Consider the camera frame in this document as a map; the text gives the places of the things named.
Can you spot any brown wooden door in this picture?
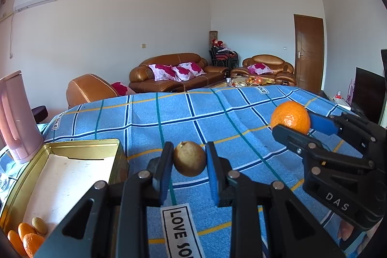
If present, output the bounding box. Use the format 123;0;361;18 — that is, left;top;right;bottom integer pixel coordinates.
294;14;325;92

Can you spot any pink electric kettle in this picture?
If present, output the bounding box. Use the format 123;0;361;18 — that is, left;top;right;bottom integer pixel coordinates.
0;71;44;164

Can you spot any person's right hand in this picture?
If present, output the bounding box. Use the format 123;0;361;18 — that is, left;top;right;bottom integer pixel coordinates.
338;220;368;249

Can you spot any red pillow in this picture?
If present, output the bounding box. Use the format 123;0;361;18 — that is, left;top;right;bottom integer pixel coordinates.
111;82;136;96

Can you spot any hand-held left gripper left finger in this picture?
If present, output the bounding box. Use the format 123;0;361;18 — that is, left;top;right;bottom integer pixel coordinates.
33;141;174;258

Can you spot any large bumpy mandarin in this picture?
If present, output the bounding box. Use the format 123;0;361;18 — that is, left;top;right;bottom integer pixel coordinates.
22;233;46;258

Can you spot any tufted brown leather armchair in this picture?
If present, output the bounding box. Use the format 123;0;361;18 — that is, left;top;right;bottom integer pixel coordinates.
231;54;297;86

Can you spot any blue plaid tablecloth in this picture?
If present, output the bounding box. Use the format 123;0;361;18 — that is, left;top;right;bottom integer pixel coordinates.
41;85;372;258

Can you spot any small brown kiwi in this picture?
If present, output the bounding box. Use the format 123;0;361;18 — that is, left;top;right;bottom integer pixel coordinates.
173;141;207;177

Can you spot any dark round stool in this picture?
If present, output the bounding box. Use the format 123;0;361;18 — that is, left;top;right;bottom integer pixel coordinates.
31;106;49;125

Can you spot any floral pink pillow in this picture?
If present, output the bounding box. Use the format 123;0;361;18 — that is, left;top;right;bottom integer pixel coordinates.
172;62;206;81
148;64;182;81
247;63;273;75

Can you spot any plain brown leather armchair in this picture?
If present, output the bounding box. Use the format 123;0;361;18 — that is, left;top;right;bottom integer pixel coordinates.
67;74;136;109

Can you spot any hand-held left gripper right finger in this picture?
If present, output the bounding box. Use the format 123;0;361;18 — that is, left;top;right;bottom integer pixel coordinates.
206;141;345;258

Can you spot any cluttered coffee table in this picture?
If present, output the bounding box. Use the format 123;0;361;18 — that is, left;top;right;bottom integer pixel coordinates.
208;75;275;89

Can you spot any smooth orange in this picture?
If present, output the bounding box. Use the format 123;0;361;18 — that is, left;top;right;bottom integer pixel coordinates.
270;101;311;135
7;230;24;255
17;222;37;242

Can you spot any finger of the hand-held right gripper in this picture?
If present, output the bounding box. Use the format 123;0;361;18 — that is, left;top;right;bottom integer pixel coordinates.
309;113;387;156
272;124;377;171

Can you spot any brown leather sofa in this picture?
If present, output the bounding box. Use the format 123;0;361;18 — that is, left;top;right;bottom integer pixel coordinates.
129;53;230;93

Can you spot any stack of dark chairs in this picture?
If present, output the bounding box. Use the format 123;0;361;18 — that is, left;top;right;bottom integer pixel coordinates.
209;46;239;68

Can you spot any black television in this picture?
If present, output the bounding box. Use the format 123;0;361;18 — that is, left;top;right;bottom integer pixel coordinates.
351;67;387;124

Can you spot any gold tin box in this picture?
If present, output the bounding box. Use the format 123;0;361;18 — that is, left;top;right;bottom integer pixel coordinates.
0;139;130;258

